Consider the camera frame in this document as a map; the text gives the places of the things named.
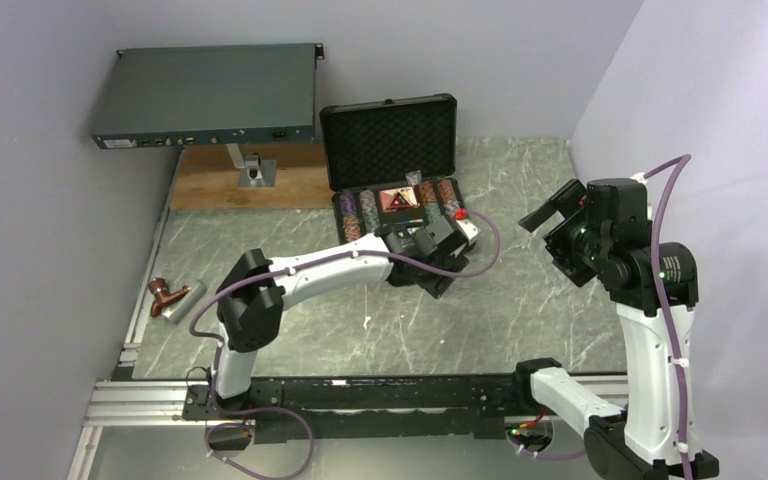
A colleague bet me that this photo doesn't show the red triangular dealer button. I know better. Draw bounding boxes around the red triangular dealer button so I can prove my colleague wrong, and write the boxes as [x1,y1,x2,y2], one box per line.
[383,188,420,212]

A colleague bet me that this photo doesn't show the red playing card deck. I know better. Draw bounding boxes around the red playing card deck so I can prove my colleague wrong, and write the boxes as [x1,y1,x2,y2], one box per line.
[378,186,422,215]

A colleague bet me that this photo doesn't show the black poker set case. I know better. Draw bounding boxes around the black poker set case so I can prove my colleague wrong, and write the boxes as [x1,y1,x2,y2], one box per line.
[320,94,465,247]

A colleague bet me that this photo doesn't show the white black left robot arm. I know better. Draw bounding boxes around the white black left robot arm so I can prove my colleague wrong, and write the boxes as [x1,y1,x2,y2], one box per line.
[207,217,479,420]

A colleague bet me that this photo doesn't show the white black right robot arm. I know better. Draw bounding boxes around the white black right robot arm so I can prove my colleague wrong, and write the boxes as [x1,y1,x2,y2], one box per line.
[510,178,720,479]

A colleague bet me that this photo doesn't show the green blue right chip stack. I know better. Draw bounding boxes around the green blue right chip stack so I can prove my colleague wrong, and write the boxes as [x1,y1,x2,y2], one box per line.
[423,202,443,224]

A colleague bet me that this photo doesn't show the green blue chip stack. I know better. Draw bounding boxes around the green blue chip stack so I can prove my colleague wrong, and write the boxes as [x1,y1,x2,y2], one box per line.
[363,209,382,233]
[423,202,443,224]

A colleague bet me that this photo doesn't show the red black far chip stack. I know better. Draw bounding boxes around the red black far chip stack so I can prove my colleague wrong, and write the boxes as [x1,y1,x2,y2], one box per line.
[438,179,460,210]

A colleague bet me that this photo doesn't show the red black chip stack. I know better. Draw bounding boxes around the red black chip stack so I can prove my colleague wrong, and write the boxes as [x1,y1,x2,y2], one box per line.
[418,181,438,207]
[438,179,460,210]

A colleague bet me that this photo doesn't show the clear plastic wrapper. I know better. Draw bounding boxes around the clear plastic wrapper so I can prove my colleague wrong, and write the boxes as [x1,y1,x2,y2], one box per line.
[405,170,422,186]

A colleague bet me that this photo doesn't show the multicolour poker chip stack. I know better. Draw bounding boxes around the multicolour poker chip stack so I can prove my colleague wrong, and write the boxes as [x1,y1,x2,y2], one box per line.
[343,214,363,242]

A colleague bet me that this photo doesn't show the purple poker chip stack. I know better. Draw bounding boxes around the purple poker chip stack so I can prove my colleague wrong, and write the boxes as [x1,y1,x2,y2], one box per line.
[339,192,357,218]

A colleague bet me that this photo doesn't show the wooden board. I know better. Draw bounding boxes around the wooden board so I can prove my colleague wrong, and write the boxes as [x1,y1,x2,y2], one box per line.
[170,143,333,210]

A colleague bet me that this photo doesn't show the grey copper clamp tool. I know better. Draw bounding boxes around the grey copper clamp tool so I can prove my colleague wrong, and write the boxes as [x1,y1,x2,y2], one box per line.
[147,277,206,324]

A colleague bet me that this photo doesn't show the grey rack network device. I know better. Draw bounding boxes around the grey rack network device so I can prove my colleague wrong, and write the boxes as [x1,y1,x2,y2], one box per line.
[89,43,325,150]

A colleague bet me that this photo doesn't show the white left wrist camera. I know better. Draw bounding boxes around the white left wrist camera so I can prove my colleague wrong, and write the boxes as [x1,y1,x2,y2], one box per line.
[453,208,480,249]

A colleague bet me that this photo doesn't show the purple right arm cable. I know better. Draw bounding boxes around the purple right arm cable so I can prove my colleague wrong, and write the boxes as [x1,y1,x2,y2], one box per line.
[506,154,693,480]

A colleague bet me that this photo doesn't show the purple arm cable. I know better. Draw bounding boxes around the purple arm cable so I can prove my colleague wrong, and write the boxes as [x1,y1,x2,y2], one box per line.
[506,154,693,480]
[188,209,501,480]

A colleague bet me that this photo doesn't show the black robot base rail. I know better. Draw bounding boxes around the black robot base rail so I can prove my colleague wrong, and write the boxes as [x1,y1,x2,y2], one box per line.
[182,374,545,444]

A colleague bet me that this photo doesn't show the grey metal bracket stand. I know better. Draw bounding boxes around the grey metal bracket stand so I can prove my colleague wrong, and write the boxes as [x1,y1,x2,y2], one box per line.
[226,144,277,189]

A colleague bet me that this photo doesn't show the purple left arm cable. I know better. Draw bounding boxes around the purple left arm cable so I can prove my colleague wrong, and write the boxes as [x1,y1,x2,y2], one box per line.
[188,209,501,480]

